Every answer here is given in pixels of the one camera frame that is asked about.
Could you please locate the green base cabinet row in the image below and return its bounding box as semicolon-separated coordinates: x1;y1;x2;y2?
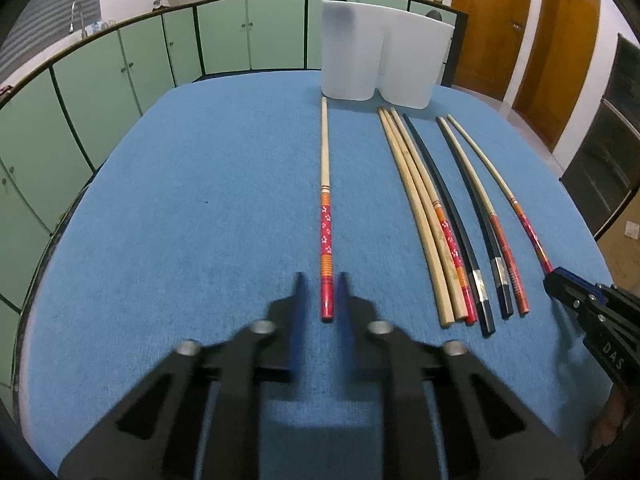
0;0;469;411

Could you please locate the grey corrugated shutter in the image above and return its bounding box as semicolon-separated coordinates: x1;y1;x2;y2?
0;0;102;87

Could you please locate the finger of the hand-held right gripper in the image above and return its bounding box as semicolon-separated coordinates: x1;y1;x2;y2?
543;274;598;343
550;266;608;302

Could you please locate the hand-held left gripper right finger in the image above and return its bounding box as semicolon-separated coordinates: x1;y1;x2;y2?
336;272;586;480

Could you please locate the dark red striped chopstick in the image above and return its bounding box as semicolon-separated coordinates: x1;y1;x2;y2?
487;212;531;317

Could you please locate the person's right hand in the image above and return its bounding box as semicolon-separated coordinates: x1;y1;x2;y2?
581;384;627;465

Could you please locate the blue table mat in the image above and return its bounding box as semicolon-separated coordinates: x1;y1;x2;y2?
14;70;617;480

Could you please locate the black glass-front cabinet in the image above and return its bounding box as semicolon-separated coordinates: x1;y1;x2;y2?
559;32;640;239

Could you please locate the wooden door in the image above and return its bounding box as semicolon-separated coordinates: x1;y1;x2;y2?
451;0;537;102
514;0;602;152

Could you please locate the red floral bamboo chopstick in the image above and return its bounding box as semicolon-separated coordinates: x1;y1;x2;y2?
446;113;554;276
392;106;476;327
319;97;336;323

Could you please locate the plain wooden chopstick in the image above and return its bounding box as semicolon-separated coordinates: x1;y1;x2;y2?
377;107;455;330
384;106;467;322

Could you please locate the black chopstick with silver band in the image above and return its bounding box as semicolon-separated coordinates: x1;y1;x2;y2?
436;116;515;320
402;113;496;337

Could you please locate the white two-compartment utensil holder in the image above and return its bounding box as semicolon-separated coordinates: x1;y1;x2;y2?
320;0;456;110

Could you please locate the chrome sink faucet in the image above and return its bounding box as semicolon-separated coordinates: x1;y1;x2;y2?
70;1;89;39

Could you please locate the cardboard box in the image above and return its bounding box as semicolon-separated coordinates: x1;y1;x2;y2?
596;204;640;282

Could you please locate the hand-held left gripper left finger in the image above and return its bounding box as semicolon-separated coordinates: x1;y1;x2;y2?
57;272;309;480

